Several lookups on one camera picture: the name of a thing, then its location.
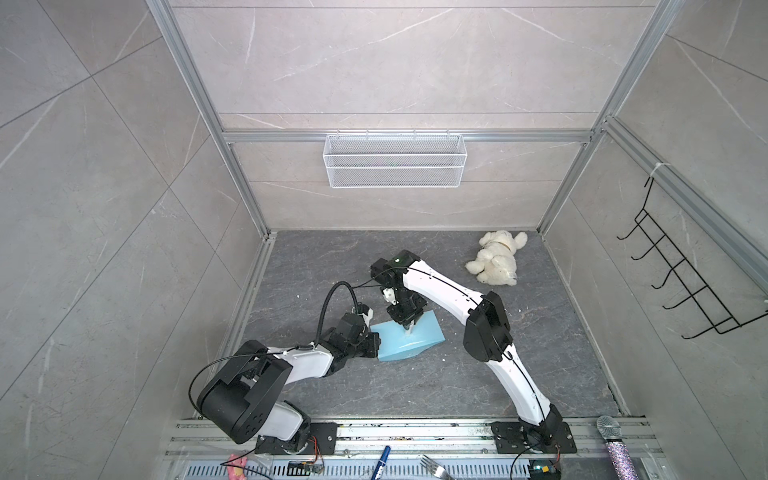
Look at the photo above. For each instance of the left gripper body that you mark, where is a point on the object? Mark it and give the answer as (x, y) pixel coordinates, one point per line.
(367, 346)

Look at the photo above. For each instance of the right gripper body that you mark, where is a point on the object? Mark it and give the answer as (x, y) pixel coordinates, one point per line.
(409, 308)

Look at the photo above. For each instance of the light blue envelope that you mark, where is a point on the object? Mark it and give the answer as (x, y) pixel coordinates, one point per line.
(398, 343)

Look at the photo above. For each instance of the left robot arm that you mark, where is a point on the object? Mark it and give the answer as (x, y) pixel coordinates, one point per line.
(243, 398)

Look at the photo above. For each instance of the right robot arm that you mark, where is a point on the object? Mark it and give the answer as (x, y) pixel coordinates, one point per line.
(408, 284)

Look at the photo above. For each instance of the white plush teddy bear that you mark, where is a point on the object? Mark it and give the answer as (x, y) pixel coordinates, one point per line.
(495, 262)

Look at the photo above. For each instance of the blue marker pen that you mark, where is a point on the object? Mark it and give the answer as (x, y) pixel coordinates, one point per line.
(381, 463)

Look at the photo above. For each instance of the silver fork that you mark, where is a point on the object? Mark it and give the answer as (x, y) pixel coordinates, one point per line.
(435, 469)

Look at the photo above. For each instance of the pink small object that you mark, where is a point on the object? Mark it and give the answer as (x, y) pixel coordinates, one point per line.
(236, 468)

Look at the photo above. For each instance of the glitter pink microphone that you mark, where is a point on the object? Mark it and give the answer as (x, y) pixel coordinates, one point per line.
(610, 430)

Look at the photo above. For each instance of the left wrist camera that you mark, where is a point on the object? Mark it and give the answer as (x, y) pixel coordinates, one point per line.
(366, 313)

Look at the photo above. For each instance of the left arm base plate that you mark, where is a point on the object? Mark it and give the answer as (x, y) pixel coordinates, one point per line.
(316, 436)

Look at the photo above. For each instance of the white wire mesh basket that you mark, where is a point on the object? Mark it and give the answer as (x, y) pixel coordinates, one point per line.
(415, 160)

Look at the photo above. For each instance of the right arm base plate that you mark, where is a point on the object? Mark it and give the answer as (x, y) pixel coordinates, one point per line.
(517, 437)

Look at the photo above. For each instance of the black wire hook rack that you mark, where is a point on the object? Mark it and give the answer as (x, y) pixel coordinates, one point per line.
(718, 318)

